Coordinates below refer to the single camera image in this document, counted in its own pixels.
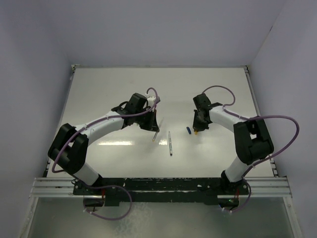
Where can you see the aluminium frame rail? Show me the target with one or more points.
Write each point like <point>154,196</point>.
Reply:
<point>63,188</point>

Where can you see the blue marker pen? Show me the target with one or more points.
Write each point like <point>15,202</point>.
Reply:
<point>170,144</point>

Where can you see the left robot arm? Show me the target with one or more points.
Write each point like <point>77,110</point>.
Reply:
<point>69,147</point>

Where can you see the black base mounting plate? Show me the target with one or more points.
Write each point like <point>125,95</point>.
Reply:
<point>209,191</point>

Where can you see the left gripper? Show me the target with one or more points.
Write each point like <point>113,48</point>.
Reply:
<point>152,124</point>

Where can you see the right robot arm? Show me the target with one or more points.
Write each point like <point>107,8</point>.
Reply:
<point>252,140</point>

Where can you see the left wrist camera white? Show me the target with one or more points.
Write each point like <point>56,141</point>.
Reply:
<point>152,100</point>

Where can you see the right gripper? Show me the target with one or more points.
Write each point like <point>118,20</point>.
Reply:
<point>197,126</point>

